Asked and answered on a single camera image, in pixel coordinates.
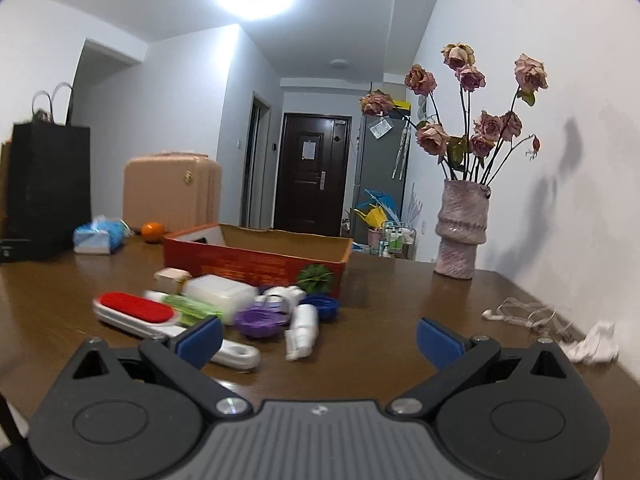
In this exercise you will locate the blue tissue pack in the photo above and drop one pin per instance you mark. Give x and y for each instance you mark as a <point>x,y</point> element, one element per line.
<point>101,236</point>

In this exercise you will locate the crumpled white tissue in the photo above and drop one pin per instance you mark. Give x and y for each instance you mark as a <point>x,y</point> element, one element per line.
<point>599,346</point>

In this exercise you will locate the dark brown entrance door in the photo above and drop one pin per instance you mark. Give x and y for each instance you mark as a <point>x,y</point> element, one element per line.
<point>312,173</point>

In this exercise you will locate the pink small suitcase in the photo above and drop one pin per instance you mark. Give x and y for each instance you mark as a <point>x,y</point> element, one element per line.
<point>179,190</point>

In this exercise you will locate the white tape roll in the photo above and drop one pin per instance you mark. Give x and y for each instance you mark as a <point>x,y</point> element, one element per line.
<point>282,299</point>

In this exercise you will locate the green spray bottle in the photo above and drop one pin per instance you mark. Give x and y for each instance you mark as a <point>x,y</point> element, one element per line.
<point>191,311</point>

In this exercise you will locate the black paper bag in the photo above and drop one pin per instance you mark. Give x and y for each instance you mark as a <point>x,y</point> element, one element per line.
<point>48,188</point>

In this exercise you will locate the beige square charger plug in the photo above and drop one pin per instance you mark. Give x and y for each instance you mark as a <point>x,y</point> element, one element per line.
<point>171,280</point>

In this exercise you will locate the purple gear-shaped lid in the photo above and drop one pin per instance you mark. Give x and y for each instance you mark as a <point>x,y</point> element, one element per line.
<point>258,323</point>

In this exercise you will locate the grey refrigerator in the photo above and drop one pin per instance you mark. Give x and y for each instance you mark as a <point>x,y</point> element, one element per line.
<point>381,159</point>

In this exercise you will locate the pink textured vase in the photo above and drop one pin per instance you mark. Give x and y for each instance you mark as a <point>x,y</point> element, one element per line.
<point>461,226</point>

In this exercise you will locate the white small bottle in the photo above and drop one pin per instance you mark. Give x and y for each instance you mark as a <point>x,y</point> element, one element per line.
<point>302,332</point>

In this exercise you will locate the orange cardboard box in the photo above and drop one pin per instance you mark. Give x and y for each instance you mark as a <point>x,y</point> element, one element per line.
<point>261,258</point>

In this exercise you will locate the orange fruit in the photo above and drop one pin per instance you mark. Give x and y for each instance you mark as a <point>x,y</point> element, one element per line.
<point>152,232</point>

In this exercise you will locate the yellow blue toy pile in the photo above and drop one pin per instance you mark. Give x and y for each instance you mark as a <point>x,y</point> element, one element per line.
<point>387,235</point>

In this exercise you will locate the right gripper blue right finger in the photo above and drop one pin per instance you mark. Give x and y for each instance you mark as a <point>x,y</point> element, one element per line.
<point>458,362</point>

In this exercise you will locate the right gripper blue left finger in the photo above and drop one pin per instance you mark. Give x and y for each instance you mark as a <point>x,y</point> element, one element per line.
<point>177,361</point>

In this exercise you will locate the translucent white plastic box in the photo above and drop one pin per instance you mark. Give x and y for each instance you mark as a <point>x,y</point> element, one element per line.
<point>226,296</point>

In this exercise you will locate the blue gear-shaped lid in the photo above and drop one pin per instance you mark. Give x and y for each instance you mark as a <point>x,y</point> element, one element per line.
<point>327,307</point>

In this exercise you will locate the red white lint brush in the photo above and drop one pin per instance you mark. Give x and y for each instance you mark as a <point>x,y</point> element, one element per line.
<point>145,318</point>

